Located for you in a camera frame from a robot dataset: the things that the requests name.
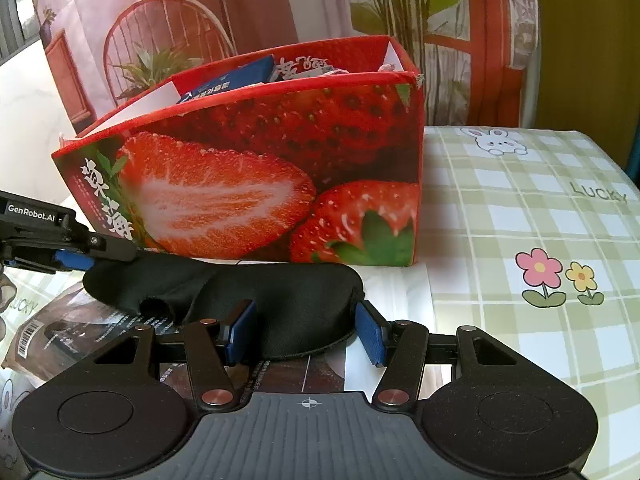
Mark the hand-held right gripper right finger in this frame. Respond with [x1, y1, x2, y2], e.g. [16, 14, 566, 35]
[356, 300, 519, 407]

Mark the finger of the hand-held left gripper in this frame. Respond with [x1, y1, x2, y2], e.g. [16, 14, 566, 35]
[0, 250, 97, 276]
[74, 229, 139, 264]

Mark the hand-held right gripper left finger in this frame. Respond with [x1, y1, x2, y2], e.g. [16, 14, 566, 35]
[92, 300, 259, 409]

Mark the black eye mask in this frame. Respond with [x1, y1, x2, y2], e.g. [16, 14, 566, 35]
[81, 258, 367, 362]

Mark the red strawberry print box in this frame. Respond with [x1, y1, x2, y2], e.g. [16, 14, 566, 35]
[51, 35, 425, 267]

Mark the white and blue pouch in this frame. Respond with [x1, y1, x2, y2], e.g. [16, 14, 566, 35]
[177, 55, 277, 106]

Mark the clear plastic barcode package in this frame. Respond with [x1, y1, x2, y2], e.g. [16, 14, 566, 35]
[0, 264, 434, 397]

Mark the green checked rabbit bedsheet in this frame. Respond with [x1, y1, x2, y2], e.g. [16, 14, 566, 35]
[0, 125, 640, 480]

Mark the printed room scene backdrop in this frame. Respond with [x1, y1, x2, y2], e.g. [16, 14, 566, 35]
[27, 0, 542, 142]

